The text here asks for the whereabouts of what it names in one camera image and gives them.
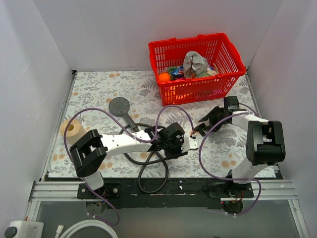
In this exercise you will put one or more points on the beige tape roll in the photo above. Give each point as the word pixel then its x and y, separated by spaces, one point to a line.
pixel 74 132

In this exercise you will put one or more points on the grey shower head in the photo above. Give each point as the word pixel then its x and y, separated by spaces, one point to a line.
pixel 119 107

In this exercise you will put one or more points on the green round item in basket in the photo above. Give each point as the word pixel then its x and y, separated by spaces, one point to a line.
pixel 203 75

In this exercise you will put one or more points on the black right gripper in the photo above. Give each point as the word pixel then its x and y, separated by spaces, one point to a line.
pixel 215 117

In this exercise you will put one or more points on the blue snack packet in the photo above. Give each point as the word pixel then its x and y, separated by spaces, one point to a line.
pixel 178 72

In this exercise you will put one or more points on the black t-shaped hose fitting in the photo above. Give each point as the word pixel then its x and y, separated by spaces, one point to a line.
pixel 200 129

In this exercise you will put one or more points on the aluminium rail frame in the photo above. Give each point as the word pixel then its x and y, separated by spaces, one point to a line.
pixel 75 190

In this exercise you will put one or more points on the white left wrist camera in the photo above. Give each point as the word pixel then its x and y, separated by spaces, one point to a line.
pixel 189 144

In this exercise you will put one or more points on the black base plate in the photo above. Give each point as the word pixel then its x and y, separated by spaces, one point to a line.
pixel 177 192

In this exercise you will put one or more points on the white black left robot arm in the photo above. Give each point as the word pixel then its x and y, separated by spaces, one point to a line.
pixel 91 149

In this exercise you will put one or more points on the orange fruit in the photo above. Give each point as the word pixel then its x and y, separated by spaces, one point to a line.
pixel 164 77

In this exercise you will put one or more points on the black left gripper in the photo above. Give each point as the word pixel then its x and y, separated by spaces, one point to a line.
pixel 180 145

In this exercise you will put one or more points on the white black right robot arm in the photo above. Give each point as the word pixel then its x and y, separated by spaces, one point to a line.
pixel 264 145

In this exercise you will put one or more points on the red plastic basket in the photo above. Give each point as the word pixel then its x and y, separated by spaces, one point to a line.
pixel 221 54

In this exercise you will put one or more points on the floral table mat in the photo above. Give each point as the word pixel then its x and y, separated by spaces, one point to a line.
pixel 222 151

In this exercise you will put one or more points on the white round item in basket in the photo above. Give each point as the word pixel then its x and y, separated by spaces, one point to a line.
pixel 212 73

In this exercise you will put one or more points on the white box with grey button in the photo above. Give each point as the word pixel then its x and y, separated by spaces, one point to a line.
pixel 24 229

